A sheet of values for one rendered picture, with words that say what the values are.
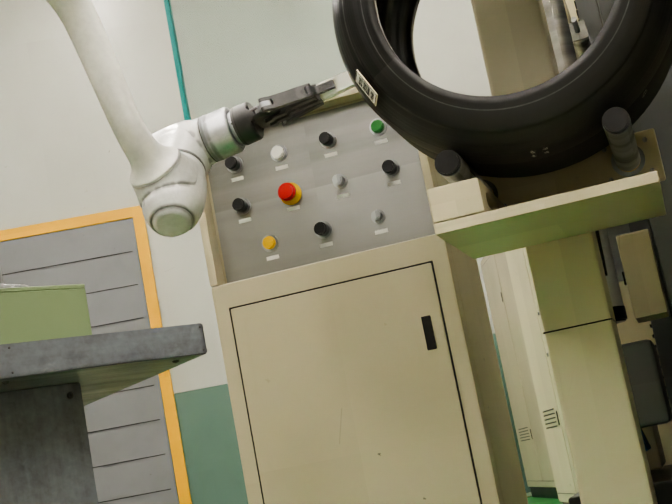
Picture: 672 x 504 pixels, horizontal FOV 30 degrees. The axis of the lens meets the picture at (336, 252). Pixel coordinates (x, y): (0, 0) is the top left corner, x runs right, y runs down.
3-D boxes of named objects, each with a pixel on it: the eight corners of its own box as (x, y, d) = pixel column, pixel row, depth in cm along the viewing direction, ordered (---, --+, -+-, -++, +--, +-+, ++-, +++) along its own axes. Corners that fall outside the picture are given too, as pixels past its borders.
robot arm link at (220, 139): (211, 122, 239) (239, 110, 238) (225, 166, 237) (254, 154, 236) (193, 111, 230) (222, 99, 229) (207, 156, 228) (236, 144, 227)
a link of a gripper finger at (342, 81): (316, 85, 229) (315, 84, 228) (351, 70, 227) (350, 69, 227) (321, 100, 228) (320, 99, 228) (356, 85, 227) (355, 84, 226)
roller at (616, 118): (610, 162, 235) (626, 143, 235) (630, 177, 234) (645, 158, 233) (595, 122, 202) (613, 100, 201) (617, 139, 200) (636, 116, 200)
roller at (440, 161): (470, 185, 242) (493, 183, 241) (471, 208, 241) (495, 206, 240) (433, 150, 209) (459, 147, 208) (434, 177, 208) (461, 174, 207)
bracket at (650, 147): (460, 229, 244) (450, 181, 246) (666, 180, 234) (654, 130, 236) (457, 227, 241) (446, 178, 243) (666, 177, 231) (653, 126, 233)
